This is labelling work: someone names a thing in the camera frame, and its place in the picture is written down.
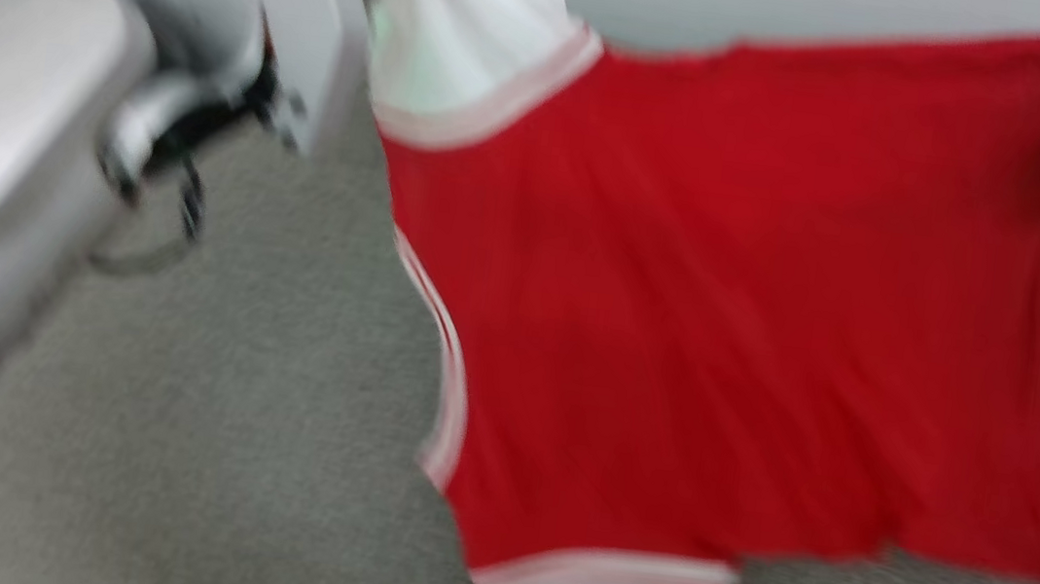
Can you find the grey fabric sofa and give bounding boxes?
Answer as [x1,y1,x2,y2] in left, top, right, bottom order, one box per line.
[0,47,1040,584]

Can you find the short black looped cable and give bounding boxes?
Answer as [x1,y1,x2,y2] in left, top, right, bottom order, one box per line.
[85,146,214,287]

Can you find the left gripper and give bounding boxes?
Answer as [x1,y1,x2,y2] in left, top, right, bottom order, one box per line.
[225,0,352,161]

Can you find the red and white garment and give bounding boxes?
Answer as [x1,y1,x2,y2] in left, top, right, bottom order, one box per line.
[304,0,1040,584]

